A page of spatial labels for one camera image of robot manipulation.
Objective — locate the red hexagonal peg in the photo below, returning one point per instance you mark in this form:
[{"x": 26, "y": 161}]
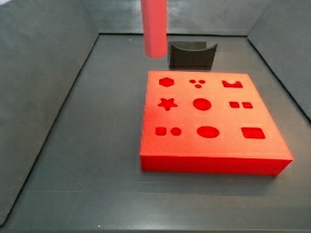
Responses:
[{"x": 154, "y": 20}]

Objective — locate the dark grey curved block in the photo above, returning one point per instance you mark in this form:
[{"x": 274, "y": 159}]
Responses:
[{"x": 192, "y": 55}]

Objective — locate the red shape sorting board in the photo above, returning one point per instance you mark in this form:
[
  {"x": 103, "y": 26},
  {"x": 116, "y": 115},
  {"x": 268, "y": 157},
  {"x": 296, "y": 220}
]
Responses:
[{"x": 208, "y": 125}]

